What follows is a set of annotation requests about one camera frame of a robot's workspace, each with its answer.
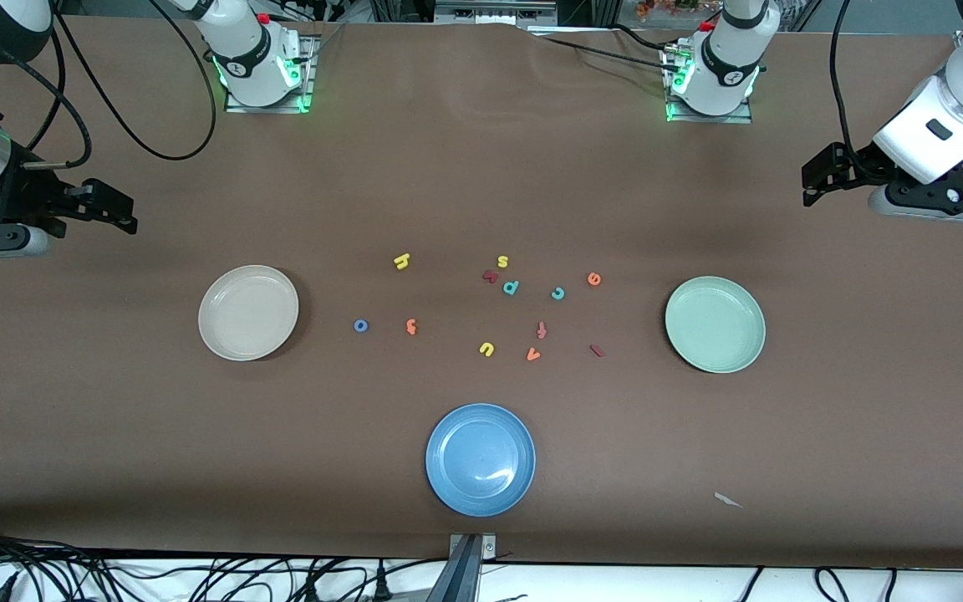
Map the beige brown plate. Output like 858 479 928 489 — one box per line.
197 264 300 362

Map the green plate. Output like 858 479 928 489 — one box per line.
665 275 767 375

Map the orange flower decoration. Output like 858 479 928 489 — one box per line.
636 0 721 22

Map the brown table cover sheet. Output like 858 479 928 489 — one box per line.
0 15 963 571

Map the grey equipment box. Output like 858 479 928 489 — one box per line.
434 0 559 26

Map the blue plate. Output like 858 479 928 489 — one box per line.
425 403 538 518

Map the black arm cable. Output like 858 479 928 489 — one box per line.
55 0 219 161
828 0 896 181
0 33 94 168

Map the aluminium arm base plate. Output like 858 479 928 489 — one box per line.
664 46 755 125
224 33 317 115

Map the black cable on table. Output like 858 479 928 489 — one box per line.
532 23 683 76

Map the grey metal mounting bracket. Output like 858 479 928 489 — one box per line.
425 533 497 602

